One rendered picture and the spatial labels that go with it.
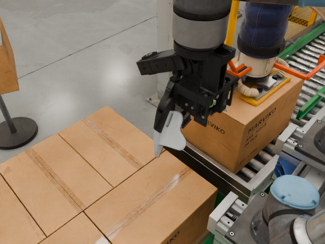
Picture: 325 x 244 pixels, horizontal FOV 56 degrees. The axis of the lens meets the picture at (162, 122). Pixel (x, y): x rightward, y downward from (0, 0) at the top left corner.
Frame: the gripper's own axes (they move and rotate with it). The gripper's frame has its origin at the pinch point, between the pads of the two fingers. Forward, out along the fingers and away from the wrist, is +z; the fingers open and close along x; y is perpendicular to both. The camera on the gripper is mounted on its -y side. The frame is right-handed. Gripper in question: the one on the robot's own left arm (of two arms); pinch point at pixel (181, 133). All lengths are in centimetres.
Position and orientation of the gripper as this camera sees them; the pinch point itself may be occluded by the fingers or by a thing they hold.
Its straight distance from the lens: 57.8
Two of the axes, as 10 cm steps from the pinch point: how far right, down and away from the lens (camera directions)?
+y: 7.4, 4.5, -5.0
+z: 0.0, 7.4, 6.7
